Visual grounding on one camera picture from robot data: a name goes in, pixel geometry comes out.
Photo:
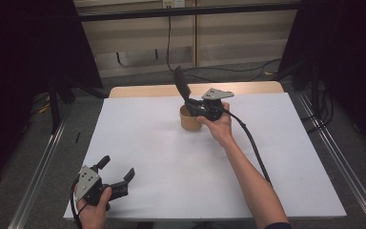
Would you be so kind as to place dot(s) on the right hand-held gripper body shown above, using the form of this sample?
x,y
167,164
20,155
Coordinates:
x,y
211,108

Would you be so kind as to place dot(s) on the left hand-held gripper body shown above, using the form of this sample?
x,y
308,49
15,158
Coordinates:
x,y
87,184

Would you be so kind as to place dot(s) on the tan utensil holder cup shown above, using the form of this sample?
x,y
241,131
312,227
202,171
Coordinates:
x,y
189,122

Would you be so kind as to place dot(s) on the black spatula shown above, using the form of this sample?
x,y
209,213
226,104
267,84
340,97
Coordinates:
x,y
181,82

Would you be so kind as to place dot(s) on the person's right hand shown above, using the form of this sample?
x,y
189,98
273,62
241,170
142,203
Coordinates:
x,y
220,129

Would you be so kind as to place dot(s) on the person's left hand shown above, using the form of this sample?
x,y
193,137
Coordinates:
x,y
93,218

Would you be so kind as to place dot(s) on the white table cover sheet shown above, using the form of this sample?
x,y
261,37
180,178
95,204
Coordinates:
x,y
158,165

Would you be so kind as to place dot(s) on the small black floor piece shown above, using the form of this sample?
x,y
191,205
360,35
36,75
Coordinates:
x,y
77,137

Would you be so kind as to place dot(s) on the light wooden table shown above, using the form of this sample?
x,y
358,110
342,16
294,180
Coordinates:
x,y
146,90

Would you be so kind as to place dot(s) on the black metal stand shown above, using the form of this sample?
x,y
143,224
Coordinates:
x,y
315,86
54,105

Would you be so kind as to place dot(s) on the black horizontal bar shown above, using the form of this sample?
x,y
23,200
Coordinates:
x,y
187,12

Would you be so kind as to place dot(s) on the black curtain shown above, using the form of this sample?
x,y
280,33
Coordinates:
x,y
355,63
19,79

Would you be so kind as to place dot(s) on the aluminium floor rail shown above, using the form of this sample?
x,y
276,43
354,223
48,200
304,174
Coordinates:
x,y
346,165
41,168

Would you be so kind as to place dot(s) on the white wall socket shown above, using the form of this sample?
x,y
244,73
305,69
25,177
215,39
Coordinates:
x,y
173,3

